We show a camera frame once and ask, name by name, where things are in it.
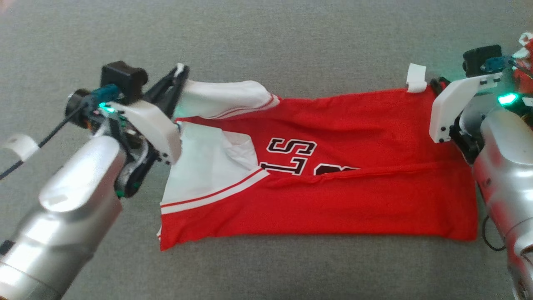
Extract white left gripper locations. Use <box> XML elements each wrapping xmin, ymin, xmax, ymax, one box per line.
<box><xmin>98</xmin><ymin>63</ymin><xmax>190</xmax><ymax>166</ymax></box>

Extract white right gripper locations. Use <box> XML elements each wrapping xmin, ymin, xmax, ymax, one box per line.
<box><xmin>428</xmin><ymin>72</ymin><xmax>505</xmax><ymax>144</ymax></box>

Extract red basketball jersey white sleeves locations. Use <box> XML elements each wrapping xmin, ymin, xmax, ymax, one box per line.
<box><xmin>157</xmin><ymin>62</ymin><xmax>478</xmax><ymax>252</ymax></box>

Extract red and white toy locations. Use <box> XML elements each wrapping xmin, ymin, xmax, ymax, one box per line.
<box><xmin>512</xmin><ymin>32</ymin><xmax>533</xmax><ymax>95</ymax></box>

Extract large grey sofa seat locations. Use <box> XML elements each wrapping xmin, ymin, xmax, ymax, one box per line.
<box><xmin>0</xmin><ymin>0</ymin><xmax>533</xmax><ymax>300</ymax></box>

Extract black cable teal plug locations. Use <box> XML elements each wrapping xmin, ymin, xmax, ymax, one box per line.
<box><xmin>0</xmin><ymin>83</ymin><xmax>122</xmax><ymax>180</ymax></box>

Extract white cable label tag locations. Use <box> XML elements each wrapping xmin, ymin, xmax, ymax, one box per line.
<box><xmin>2</xmin><ymin>133</ymin><xmax>40</xmax><ymax>162</ymax></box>

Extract thin black cable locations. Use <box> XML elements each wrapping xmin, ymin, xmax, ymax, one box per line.
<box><xmin>482</xmin><ymin>214</ymin><xmax>507</xmax><ymax>252</ymax></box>

